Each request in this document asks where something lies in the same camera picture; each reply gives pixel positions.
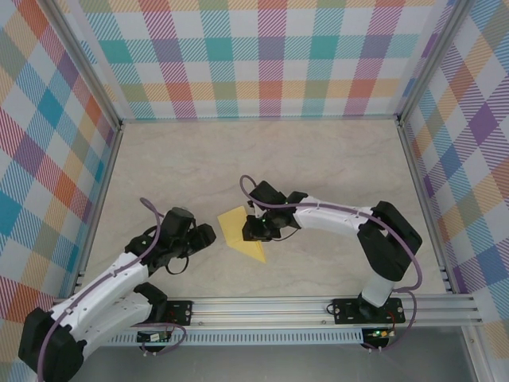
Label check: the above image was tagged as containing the yellow square paper sheet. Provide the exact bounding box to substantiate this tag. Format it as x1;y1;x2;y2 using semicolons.
217;205;268;264

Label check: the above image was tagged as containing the grey metal sheet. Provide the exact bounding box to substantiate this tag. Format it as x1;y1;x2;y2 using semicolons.
79;345;478;382

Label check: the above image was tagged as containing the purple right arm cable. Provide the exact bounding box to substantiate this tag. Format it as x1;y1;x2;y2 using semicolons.
239;173;423;353

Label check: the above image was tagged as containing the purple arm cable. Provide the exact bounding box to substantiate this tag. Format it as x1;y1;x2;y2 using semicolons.
239;173;423;353
36;197;188;373

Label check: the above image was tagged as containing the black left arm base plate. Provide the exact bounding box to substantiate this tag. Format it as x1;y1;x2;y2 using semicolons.
120;300;195;327

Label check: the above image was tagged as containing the long aluminium mounting rail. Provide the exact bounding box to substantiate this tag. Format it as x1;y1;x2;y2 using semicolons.
43;294;484;329

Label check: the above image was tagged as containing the aluminium table side rail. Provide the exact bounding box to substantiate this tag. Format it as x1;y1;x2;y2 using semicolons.
69;121;125;299
396;119;458;295

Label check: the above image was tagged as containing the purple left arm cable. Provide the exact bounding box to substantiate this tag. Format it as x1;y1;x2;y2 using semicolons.
36;197;188;373

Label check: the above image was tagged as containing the slotted grey cable duct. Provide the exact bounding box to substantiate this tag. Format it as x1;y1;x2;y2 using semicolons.
111;328;365;346

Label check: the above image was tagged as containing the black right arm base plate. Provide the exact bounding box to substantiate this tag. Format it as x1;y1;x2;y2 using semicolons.
332;297;406;325

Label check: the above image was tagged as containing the aluminium frame post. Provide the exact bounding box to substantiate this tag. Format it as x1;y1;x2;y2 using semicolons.
46;0;123;131
396;0;470;124

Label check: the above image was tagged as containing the aluminium frame leg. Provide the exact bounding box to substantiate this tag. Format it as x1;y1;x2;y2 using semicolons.
460;324;492;382

